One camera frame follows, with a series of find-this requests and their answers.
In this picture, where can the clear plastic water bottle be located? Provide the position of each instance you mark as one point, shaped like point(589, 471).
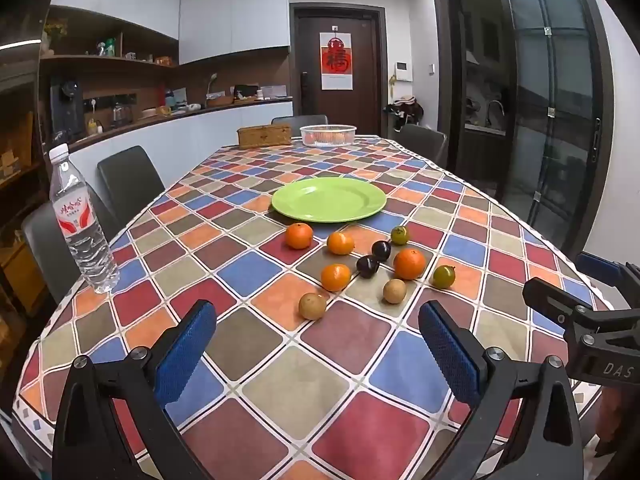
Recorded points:
point(80, 220)

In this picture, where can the white wall cabinets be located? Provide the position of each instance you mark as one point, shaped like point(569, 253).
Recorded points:
point(230, 15)

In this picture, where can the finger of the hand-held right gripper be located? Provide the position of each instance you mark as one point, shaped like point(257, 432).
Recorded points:
point(550, 295)
point(597, 263)

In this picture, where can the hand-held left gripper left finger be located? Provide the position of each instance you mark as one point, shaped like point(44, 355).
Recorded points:
point(187, 355)

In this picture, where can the dark purple plum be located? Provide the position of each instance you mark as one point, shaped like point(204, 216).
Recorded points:
point(381, 250)
point(367, 266)

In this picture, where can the white wall intercom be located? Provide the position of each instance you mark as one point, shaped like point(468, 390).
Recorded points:
point(404, 71)

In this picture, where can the woven wicker box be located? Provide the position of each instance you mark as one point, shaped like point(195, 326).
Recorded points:
point(263, 136)

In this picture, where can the white plastic basket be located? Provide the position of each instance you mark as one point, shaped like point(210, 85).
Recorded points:
point(350, 132)

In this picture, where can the green plate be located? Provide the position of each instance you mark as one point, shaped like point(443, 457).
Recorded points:
point(325, 200)

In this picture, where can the black water dispenser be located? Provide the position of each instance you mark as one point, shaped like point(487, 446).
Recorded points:
point(66, 110)

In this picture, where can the brown kiwi fruit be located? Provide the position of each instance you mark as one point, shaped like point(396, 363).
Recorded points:
point(394, 291)

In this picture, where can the white kitchen counter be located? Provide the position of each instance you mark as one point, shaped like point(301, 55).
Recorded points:
point(200, 135)

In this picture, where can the dark grey dining chair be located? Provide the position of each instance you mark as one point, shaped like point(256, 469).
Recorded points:
point(422, 142)
point(52, 250)
point(129, 180)
point(299, 120)

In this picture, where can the kitchen faucet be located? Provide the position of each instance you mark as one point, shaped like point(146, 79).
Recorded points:
point(496, 110)

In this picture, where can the dark brown door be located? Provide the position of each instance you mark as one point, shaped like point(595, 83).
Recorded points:
point(365, 60)

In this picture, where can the pile of bags and clothes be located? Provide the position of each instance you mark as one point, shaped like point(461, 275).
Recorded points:
point(405, 110)

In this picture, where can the green tomato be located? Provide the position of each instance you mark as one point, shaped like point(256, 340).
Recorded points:
point(400, 235)
point(443, 276)

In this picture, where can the red and white wall calendar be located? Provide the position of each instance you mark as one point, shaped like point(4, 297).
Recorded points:
point(337, 62)

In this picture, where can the yellow flowers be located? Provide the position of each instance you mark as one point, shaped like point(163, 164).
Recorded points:
point(55, 30)

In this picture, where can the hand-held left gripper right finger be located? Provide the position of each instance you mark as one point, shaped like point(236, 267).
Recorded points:
point(445, 345)

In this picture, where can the pile of small mandarins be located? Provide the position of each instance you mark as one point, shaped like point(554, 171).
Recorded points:
point(326, 136)

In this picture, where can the large orange mandarin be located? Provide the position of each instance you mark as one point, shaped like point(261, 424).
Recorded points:
point(409, 263)

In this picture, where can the glass sliding door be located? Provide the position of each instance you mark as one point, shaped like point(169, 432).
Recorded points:
point(555, 110)

